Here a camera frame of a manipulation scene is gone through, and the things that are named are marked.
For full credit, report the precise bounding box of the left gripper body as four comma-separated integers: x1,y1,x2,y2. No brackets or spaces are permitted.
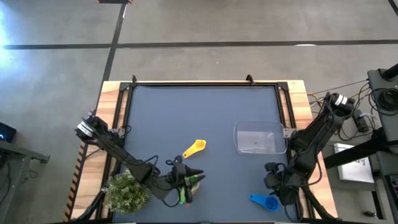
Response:
170,161,190,189

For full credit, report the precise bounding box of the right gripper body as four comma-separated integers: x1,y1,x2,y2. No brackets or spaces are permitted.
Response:
263,161,301,206

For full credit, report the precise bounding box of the blue measuring cup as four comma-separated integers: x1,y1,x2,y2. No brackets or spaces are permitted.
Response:
248,194,280,212

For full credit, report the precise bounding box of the yellow measuring cup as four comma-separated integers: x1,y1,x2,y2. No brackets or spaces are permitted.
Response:
182,139,207,159

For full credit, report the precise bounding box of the clear plastic basket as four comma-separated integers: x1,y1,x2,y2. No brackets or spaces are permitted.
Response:
233,121,289,155

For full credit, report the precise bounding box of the artificial green plant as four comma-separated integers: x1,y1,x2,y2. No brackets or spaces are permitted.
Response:
101,169,153,215

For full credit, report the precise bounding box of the white paper sheet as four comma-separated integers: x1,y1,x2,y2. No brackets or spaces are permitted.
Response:
333,142,375,184

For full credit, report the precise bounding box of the black power adapter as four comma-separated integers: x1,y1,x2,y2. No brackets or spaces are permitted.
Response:
353,108,371,133

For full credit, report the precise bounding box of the dark grey desk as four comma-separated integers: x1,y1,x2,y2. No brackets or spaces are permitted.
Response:
323,63,398,224

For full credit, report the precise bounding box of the grey metal desk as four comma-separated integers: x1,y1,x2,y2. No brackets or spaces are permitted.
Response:
0,139,50,224

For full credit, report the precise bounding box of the dark monitor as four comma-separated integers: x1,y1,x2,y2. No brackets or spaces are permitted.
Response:
0,122,17,143

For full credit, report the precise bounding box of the black aluminium table frame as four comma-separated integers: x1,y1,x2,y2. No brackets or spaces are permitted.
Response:
67,79,335,224

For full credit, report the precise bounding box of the black coiled cable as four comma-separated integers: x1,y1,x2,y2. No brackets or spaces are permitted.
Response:
369,88,398,116

